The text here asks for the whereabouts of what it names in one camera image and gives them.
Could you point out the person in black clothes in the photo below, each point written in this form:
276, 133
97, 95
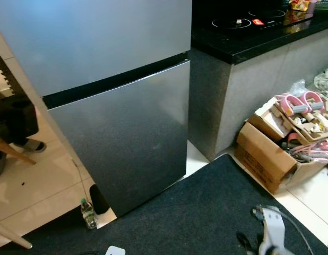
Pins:
15, 119

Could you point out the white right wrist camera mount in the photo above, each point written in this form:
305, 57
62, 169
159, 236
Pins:
273, 231

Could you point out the large printed cardboard box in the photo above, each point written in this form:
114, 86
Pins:
262, 156

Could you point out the clear plastic bag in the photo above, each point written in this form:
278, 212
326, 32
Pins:
299, 87

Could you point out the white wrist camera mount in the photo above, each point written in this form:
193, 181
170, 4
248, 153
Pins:
273, 231
115, 251

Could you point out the black induction cooktop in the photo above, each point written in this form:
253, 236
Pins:
243, 26

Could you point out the black stone counter top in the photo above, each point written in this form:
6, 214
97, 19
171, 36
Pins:
233, 50

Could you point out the grey green crumpled cloth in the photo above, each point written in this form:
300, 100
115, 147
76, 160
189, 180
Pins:
326, 79

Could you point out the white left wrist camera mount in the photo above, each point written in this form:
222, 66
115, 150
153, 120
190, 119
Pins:
115, 251

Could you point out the yellow red snack bag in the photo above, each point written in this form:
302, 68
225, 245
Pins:
299, 4

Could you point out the green label plastic bottle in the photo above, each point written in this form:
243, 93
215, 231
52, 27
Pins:
88, 215

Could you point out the pink grey pedal puller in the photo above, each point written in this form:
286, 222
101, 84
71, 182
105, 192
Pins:
301, 108

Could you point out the pink elastic tubes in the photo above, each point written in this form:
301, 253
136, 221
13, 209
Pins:
312, 152

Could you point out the dark grey floor mat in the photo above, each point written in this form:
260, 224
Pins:
180, 212

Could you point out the flat cardboard tray with scraps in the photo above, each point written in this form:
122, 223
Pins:
307, 127

